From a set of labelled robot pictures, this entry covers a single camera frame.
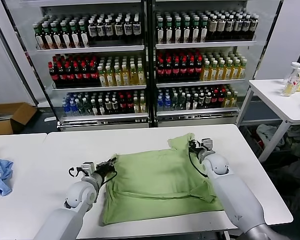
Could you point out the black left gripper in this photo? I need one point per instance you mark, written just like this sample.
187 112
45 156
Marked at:
105 170

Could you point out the light green polo shirt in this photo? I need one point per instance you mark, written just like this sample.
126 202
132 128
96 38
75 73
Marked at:
152 180

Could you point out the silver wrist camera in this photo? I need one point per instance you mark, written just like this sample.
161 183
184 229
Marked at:
207 145
88 168

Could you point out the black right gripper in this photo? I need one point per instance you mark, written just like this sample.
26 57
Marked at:
196 149

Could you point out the glass drinks display cabinet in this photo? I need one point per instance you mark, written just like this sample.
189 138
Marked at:
90 48
205 45

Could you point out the white side table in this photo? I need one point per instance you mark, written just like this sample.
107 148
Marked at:
272 92

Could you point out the dark bottle blue white label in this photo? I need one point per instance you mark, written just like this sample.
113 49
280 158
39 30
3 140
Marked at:
118 29
246 25
254 25
137 28
100 30
92 31
128 29
109 30
237 26
229 26

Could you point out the crumpled light blue cloth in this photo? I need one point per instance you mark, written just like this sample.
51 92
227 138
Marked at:
0 175

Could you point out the dark bottle beige label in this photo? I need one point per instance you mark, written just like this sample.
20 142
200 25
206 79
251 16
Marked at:
221 27
213 27

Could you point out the white crumpled cloth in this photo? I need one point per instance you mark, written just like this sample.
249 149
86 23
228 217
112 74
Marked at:
266 135

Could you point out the pale green clothes pile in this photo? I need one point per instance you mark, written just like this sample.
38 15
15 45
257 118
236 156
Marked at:
296 145

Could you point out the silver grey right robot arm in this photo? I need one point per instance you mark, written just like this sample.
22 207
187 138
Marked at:
235 195

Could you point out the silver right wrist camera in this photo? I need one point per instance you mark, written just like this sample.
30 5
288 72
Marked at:
207 145

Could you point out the dark garment pile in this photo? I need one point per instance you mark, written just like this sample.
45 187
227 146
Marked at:
290 180

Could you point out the clear bottle white cap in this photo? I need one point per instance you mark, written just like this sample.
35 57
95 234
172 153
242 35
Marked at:
294 65

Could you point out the yellow juice bottle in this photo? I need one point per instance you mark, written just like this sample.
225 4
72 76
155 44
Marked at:
235 71
118 78
102 78
110 78
133 77
205 73
213 72
242 71
227 72
220 72
141 76
125 77

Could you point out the white floor sticker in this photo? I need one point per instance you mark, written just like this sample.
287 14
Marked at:
50 119

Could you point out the open brown cardboard box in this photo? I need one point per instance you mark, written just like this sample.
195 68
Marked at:
22 112

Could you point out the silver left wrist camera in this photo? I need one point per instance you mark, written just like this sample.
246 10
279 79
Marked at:
88 168

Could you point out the cola bottle red cap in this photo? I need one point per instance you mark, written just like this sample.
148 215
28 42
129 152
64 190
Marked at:
86 75
94 75
176 71
77 75
198 70
191 70
168 71
61 76
69 76
184 70
53 76
160 71

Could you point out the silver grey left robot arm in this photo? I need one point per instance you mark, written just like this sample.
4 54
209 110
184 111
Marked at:
75 197

